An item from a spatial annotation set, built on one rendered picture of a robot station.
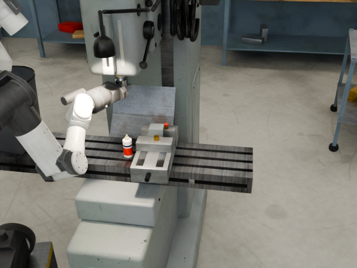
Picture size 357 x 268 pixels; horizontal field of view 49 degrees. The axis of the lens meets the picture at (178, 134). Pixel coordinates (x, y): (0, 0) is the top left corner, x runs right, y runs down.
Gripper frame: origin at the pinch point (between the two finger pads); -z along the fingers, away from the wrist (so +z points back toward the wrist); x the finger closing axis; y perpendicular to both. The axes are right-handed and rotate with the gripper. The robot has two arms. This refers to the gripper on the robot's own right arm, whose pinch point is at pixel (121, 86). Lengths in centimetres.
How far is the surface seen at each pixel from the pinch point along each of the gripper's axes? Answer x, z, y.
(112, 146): 8.5, 0.0, 31.8
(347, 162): -67, -189, 121
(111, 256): -21, 36, 53
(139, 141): -10.8, 3.2, 20.8
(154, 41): -5.9, -15.3, -15.9
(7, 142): 44, 30, 26
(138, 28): -11.0, 0.2, -25.6
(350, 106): -53, -227, 89
